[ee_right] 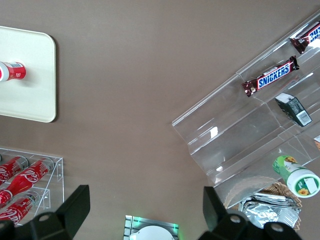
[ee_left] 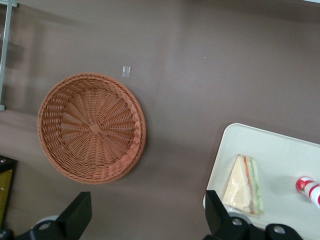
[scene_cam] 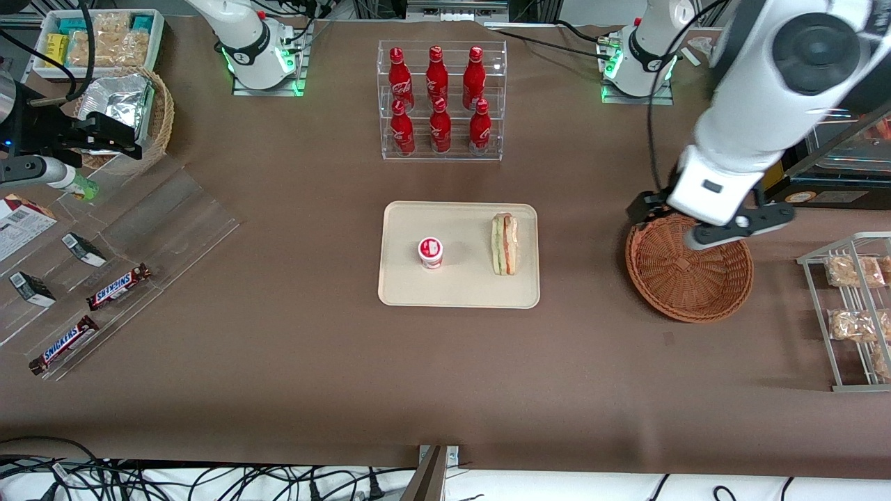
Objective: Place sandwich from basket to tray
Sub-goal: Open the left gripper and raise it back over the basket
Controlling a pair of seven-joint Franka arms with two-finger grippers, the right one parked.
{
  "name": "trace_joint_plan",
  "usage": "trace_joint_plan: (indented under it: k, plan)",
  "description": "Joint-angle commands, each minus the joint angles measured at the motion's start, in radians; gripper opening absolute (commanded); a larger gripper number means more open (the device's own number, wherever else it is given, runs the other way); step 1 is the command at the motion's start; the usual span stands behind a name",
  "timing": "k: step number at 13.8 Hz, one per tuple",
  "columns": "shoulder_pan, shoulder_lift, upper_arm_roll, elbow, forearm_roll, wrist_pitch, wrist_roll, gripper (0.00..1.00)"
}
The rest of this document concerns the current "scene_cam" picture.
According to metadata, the beige plastic tray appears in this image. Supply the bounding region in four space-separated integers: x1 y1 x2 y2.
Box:
378 201 541 309

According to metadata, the snickers chocolate bar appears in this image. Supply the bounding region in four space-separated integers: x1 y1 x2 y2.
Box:
86 263 152 311
29 315 100 376

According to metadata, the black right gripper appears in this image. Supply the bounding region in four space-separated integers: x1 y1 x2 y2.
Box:
6 97 145 161

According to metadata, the tangled black cable bundle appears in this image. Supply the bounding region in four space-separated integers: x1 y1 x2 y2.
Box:
0 437 418 501

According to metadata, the clear bag of crackers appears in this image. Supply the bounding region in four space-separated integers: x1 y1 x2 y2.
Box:
70 31 150 68
90 13 133 35

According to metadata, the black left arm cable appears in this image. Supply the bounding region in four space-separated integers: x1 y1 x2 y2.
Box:
647 0 728 199

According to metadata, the clear acrylic stepped display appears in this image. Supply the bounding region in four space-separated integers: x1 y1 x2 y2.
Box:
0 157 241 382

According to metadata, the clear acrylic bottle rack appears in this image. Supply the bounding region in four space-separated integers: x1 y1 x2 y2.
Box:
378 40 507 162

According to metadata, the white plastic bin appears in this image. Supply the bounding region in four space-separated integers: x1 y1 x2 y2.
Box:
31 8 166 83

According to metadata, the silver foil bag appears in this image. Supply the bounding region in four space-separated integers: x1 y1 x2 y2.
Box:
75 73 155 150

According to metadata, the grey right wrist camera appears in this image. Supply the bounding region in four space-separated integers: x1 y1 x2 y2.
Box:
0 156 79 190

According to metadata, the grey wire rack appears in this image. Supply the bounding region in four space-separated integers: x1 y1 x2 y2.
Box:
797 232 891 392

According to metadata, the small black white box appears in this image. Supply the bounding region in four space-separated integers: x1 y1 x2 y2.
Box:
61 233 107 267
9 271 56 308

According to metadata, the aluminium frame rail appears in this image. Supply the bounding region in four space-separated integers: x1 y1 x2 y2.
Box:
404 0 512 22

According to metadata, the red white printed carton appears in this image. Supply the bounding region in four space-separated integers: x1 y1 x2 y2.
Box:
0 195 58 262

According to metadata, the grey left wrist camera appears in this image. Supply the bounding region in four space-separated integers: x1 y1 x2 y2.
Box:
684 205 796 250

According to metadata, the brown wicker basket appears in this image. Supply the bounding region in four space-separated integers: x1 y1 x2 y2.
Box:
624 207 755 324

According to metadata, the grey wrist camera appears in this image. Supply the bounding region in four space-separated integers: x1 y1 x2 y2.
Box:
0 156 79 190
684 205 796 250

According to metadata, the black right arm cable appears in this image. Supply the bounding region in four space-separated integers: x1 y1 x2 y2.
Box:
0 0 96 105

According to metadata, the light wicker basket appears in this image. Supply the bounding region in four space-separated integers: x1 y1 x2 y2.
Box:
73 66 175 175

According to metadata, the triangle sandwich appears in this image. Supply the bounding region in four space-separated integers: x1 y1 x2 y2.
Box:
491 213 519 276

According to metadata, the brown table cover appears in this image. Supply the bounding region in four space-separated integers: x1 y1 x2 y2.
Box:
0 15 891 481

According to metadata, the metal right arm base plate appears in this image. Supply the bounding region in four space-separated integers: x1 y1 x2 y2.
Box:
232 21 308 97

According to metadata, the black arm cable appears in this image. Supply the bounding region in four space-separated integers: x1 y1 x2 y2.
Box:
647 0 728 199
0 0 96 105

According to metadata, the red cola bottle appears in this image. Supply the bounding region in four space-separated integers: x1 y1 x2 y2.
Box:
425 46 450 105
468 99 493 155
429 97 452 154
389 100 417 156
388 47 416 112
462 47 487 110

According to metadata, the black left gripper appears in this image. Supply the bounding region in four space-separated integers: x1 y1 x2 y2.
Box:
626 189 675 225

